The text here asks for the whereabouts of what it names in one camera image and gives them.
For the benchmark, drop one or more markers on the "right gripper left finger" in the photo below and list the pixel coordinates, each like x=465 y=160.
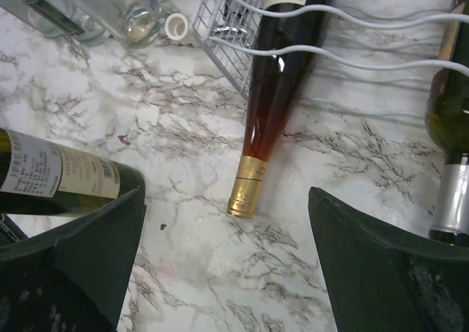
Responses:
x=73 y=277

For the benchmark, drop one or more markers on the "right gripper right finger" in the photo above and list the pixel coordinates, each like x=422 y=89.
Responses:
x=380 y=277

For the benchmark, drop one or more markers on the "dark green bottle black neck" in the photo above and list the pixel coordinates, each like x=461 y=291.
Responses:
x=40 y=177

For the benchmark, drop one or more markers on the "red bottle gold foil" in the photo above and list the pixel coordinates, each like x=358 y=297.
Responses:
x=275 y=81

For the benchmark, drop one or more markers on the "white plastic pipe fitting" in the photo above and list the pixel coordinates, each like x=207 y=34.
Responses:
x=177 y=29

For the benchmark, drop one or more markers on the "clear bottle dark label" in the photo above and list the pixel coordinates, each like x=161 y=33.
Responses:
x=70 y=19

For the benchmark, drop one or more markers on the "clear glass wine bottle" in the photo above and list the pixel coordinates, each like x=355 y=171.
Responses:
x=134 y=23

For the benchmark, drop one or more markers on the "olive bottle silver cap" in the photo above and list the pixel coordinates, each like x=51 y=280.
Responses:
x=447 y=124

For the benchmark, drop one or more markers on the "white wire wine rack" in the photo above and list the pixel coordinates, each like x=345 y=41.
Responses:
x=240 y=39

